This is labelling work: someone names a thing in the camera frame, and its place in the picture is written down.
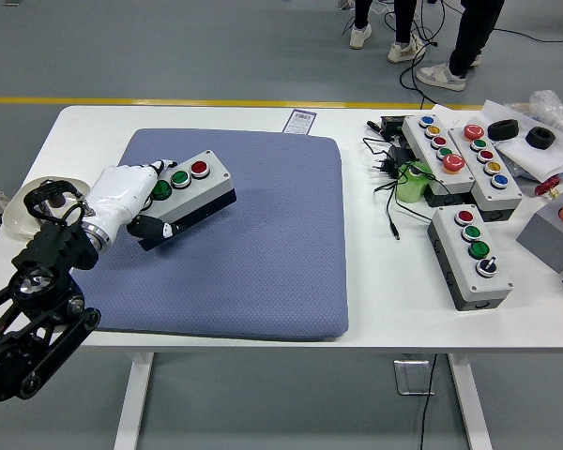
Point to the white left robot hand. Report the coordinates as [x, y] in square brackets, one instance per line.
[117, 192]

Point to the grey four-button control box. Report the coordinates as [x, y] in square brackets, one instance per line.
[455, 248]
[212, 185]

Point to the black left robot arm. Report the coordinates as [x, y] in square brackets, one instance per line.
[51, 250]

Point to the five-button box, blue button at end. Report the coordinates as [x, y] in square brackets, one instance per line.
[422, 141]

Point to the five-button box, red mushroom at end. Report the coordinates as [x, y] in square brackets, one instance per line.
[469, 155]

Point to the red mushroom button part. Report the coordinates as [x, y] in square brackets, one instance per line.
[546, 187]

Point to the white shallow dish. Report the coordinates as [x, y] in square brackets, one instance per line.
[16, 212]

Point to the grey-blue textured mat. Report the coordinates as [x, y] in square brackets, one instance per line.
[263, 244]

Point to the purple label card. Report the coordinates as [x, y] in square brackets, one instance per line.
[301, 123]

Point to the white table leg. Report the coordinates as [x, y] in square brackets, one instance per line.
[133, 403]
[471, 403]

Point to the black pen-shaped tool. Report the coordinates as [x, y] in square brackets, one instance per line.
[373, 126]

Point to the small black device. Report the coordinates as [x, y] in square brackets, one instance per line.
[394, 124]

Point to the green plastic cup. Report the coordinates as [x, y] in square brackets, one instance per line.
[410, 190]

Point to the grey metal stand foot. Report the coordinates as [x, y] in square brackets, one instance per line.
[345, 4]

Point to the white paper sheet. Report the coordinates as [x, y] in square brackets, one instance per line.
[445, 115]

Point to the grey block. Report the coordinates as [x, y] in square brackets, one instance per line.
[544, 239]

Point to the clear bubble wrap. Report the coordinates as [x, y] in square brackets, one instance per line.
[551, 110]

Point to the metal bracket under table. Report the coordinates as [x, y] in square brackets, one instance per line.
[406, 375]

